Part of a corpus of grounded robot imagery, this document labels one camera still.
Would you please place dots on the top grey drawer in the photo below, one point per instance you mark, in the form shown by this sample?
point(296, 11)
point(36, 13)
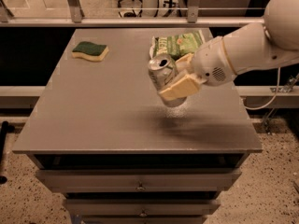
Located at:
point(76, 181)

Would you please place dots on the green chip bag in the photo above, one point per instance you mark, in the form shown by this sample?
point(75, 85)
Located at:
point(176, 45)

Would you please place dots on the grey drawer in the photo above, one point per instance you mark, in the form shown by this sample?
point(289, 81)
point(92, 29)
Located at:
point(76, 181)
point(155, 207)

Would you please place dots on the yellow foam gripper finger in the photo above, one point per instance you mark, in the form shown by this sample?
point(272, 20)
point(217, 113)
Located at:
point(184, 87)
point(184, 61)

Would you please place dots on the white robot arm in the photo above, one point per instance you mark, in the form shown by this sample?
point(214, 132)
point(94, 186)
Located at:
point(274, 43)

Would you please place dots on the white green 7up can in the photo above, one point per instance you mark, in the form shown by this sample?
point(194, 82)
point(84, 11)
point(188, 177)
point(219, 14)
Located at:
point(162, 70)

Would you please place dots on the metal drawer knob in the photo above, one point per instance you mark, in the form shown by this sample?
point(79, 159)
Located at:
point(143, 213)
point(140, 188)

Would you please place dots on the grey drawer cabinet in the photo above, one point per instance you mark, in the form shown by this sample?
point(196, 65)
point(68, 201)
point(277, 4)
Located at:
point(107, 116)

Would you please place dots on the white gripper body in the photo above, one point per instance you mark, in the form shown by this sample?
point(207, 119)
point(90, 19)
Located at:
point(210, 61)

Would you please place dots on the grey metal railing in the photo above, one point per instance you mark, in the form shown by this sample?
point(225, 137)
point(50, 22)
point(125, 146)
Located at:
point(149, 13)

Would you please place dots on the green yellow sponge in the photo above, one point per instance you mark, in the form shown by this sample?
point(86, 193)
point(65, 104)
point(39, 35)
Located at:
point(90, 51)

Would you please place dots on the metal top drawer knob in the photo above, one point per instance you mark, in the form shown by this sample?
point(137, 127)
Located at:
point(140, 188)

